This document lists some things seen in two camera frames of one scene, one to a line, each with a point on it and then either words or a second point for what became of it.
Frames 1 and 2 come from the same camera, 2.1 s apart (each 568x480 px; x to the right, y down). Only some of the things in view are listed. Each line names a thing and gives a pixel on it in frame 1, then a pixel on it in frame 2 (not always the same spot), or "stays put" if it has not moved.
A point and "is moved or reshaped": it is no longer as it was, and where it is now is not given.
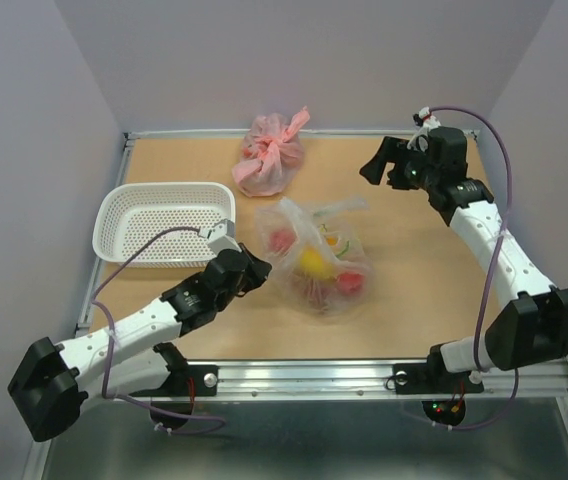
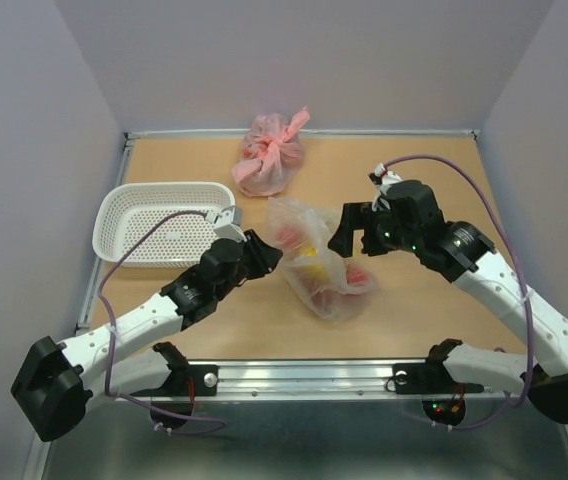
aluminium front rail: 365,381 stays put
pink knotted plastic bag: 272,153 stays put
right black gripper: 392,150 to 357,216
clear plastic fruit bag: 319,257 is moved or reshaped
